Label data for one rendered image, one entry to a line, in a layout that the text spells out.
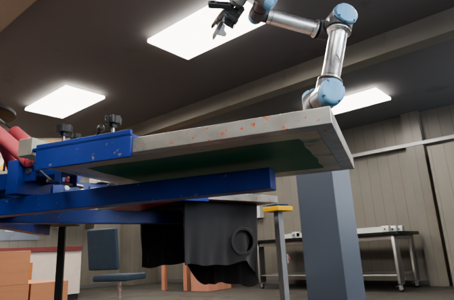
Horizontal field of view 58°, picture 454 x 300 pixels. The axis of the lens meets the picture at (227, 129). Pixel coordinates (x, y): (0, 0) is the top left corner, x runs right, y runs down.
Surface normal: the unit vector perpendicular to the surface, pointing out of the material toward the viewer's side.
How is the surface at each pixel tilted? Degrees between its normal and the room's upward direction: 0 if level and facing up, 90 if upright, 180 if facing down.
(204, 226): 93
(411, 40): 90
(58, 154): 90
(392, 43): 90
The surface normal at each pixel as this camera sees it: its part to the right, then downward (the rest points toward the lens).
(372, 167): -0.65, -0.18
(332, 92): 0.18, -0.17
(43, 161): -0.36, -0.25
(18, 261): 0.73, -0.22
